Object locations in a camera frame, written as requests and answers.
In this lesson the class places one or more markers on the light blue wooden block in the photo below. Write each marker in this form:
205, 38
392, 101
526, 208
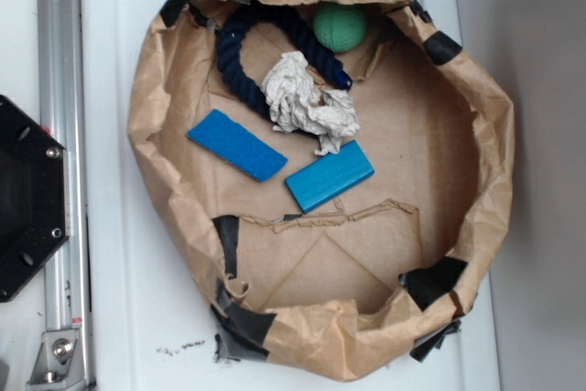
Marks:
328, 177

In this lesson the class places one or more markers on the dark blue flat block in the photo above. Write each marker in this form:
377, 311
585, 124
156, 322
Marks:
230, 141

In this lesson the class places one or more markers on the crumpled white paper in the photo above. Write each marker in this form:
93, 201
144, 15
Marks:
296, 103

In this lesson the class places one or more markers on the brown paper bag bin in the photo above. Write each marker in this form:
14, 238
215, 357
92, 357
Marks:
350, 286

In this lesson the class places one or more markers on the green rubber ball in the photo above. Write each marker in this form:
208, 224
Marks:
340, 28

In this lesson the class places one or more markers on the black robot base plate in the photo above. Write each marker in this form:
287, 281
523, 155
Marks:
33, 198

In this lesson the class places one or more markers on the metal corner bracket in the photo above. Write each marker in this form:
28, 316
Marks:
59, 363

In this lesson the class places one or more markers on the aluminium extrusion rail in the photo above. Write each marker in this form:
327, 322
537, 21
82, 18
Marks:
67, 274

